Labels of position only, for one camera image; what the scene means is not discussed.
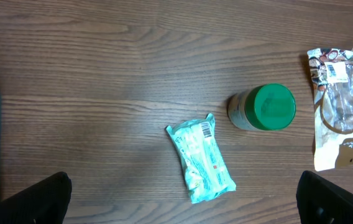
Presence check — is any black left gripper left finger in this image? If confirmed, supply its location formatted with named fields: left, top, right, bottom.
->
left=0, top=172, right=72, bottom=224

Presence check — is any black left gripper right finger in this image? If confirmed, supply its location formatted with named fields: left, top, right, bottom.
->
left=296, top=170, right=353, bottom=224

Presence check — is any green lid jar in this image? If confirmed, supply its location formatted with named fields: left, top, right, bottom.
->
left=227, top=83, right=296, bottom=131

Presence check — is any teal tissue packet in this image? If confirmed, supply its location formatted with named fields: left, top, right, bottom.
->
left=165, top=113, right=236, bottom=204

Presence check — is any beige plastic pouch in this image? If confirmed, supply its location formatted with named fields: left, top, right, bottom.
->
left=307, top=48, right=353, bottom=171

